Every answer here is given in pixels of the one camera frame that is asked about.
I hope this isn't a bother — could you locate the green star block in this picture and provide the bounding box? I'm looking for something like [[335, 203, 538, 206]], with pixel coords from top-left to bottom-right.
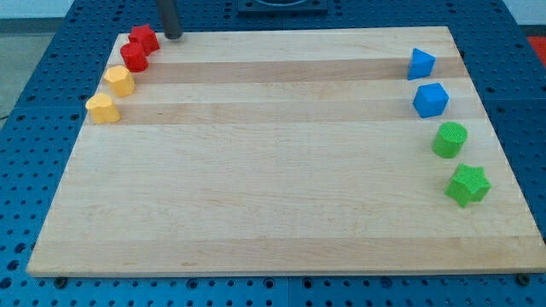
[[444, 164, 491, 207]]

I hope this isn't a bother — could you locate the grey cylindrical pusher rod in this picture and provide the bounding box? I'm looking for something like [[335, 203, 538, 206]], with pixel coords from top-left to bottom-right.
[[156, 0, 183, 40]]

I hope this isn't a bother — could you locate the green cylinder block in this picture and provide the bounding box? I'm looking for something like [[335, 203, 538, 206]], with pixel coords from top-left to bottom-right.
[[431, 122, 468, 159]]

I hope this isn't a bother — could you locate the red cylinder block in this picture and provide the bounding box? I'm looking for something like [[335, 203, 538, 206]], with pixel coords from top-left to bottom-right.
[[120, 43, 148, 72]]

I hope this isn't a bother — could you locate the red star block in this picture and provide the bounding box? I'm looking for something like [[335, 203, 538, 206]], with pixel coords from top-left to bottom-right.
[[128, 24, 160, 55]]

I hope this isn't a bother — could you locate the blue triangle block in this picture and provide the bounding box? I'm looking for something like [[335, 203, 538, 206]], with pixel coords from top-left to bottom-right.
[[407, 48, 436, 80]]

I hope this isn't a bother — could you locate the wooden board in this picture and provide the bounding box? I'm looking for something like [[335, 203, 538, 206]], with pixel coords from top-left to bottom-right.
[[27, 26, 545, 278]]

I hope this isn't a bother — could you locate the yellow heart block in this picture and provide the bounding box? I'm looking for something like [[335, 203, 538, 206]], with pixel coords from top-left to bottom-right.
[[85, 92, 121, 124]]

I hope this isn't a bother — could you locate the blue cube block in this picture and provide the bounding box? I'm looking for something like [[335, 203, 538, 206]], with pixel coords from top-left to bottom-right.
[[413, 83, 450, 119]]

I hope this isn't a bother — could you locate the yellow hexagon block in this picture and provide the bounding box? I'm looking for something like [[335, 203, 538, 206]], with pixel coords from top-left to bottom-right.
[[103, 66, 136, 97]]

